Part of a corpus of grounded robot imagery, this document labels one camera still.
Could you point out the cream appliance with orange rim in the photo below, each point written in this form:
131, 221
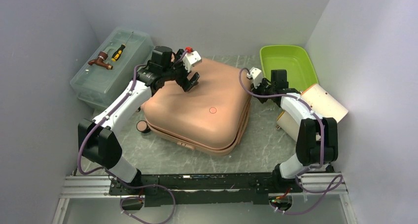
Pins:
320, 101

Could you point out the yellow black screwdriver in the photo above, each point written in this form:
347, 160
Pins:
117, 54

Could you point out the brown brass faucet valve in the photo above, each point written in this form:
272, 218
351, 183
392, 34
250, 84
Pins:
100, 61

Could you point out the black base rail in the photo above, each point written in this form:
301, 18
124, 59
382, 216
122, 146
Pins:
255, 187

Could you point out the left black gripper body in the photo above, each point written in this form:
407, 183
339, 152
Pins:
176, 71

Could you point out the aluminium frame profile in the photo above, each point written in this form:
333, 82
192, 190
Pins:
311, 183

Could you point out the pink hard-shell suitcase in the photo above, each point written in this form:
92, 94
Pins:
210, 118

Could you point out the green plastic tray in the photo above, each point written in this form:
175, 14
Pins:
294, 59

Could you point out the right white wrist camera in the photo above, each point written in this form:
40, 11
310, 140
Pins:
256, 76

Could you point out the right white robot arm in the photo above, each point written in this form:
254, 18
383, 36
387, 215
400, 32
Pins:
317, 137

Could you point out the translucent plastic toolbox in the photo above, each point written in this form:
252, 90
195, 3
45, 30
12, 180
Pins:
99, 87

